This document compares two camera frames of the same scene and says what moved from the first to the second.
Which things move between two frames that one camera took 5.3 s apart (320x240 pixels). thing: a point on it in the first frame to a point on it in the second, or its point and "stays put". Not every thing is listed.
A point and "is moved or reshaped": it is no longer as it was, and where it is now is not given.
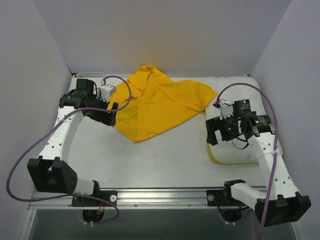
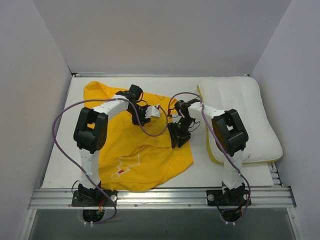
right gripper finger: x=211 y=137 to x=183 y=140
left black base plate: x=109 y=196 stays put
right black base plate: x=221 y=198 stays put
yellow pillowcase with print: x=148 y=104 is moved or reshaped
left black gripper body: x=100 y=113 to x=137 y=118
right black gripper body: x=222 y=129 to x=178 y=131
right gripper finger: x=212 y=125 to x=173 y=135
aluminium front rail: x=169 y=198 stays put
